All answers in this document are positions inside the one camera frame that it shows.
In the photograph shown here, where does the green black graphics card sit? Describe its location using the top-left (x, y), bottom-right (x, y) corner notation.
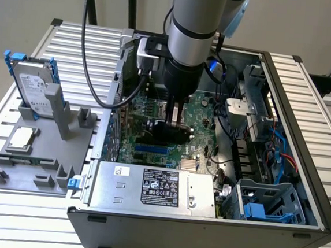
top-left (137, 114), bottom-right (197, 147)

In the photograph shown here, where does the blue expansion slot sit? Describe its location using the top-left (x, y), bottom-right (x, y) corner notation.
top-left (133, 145), bottom-right (170, 156)

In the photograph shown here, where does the grey plastic parts rack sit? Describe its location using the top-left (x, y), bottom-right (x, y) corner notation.
top-left (0, 79), bottom-right (103, 199)

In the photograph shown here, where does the hard disk in blue carrier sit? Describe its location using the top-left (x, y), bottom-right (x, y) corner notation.
top-left (0, 49), bottom-right (62, 123)

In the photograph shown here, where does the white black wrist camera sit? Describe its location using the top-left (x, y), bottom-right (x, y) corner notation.
top-left (208, 60), bottom-right (227, 84)

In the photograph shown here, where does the black metal stand pole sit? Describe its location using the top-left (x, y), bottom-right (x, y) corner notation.
top-left (124, 0), bottom-right (139, 31)
top-left (78, 0), bottom-right (101, 26)

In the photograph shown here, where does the long black expansion slot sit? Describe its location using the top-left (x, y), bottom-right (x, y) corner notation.
top-left (136, 138), bottom-right (170, 147)

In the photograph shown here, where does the blue plastic drive tray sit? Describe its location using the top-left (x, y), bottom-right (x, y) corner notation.
top-left (243, 202), bottom-right (295, 225)

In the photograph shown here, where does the silver CPU chip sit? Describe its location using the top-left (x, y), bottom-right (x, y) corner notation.
top-left (8, 126), bottom-right (35, 151)

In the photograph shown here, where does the open black PC case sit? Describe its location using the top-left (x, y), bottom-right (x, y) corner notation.
top-left (61, 23), bottom-right (331, 248)

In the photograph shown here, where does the silver metal drive bracket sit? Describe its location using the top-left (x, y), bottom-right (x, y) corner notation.
top-left (222, 62), bottom-right (284, 145)

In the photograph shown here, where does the silver finned heatsink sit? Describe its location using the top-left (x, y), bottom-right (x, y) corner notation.
top-left (180, 159), bottom-right (200, 173)

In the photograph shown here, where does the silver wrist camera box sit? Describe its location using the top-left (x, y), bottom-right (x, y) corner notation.
top-left (135, 36), bottom-right (162, 72)

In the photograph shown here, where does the silver power supply unit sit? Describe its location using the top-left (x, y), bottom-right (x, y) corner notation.
top-left (87, 160), bottom-right (220, 219)

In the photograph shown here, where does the thick black camera cable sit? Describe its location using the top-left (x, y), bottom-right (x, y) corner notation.
top-left (74, 0), bottom-right (154, 113)

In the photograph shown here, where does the blue case latch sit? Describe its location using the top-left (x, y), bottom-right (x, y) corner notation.
top-left (66, 177), bottom-right (79, 192)

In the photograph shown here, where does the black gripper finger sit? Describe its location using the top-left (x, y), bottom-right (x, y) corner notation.
top-left (165, 99), bottom-right (188, 129)

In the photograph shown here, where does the green motherboard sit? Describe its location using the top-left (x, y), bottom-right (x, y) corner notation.
top-left (108, 82), bottom-right (224, 175)

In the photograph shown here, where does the grey metal disk bay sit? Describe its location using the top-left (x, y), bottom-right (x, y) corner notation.
top-left (221, 177), bottom-right (311, 227)

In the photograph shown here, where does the green RAM stick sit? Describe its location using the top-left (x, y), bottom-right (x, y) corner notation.
top-left (3, 153), bottom-right (58, 169)

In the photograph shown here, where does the metal CPU socket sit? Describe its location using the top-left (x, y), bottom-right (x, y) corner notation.
top-left (155, 99), bottom-right (169, 121)

